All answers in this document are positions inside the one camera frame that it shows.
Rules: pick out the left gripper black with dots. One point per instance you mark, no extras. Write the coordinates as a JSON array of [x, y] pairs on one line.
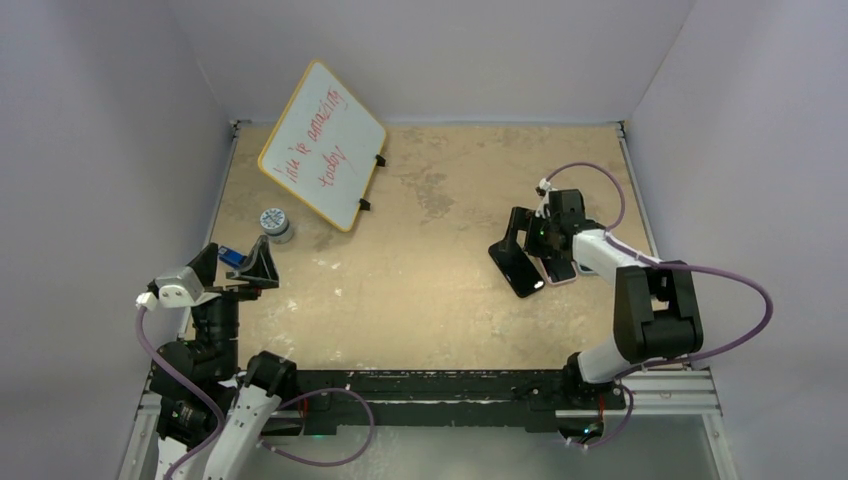
[[258, 270]]

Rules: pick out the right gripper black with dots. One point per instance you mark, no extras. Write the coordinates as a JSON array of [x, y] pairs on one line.
[[526, 215]]

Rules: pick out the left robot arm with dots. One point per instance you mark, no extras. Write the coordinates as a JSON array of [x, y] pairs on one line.
[[211, 413]]

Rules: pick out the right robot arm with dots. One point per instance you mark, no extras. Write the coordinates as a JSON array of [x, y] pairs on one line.
[[655, 311]]

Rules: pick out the blue black stapler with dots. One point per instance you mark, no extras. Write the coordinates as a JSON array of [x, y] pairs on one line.
[[230, 257]]

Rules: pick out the small grey tape roll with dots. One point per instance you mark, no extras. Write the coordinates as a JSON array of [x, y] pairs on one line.
[[276, 225]]

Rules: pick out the white board yellow frame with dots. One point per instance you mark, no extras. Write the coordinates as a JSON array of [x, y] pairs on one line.
[[324, 148]]

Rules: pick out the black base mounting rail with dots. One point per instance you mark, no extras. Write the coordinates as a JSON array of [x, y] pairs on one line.
[[536, 401]]

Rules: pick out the aluminium frame rail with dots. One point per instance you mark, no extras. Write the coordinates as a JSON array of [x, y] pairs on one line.
[[673, 392]]

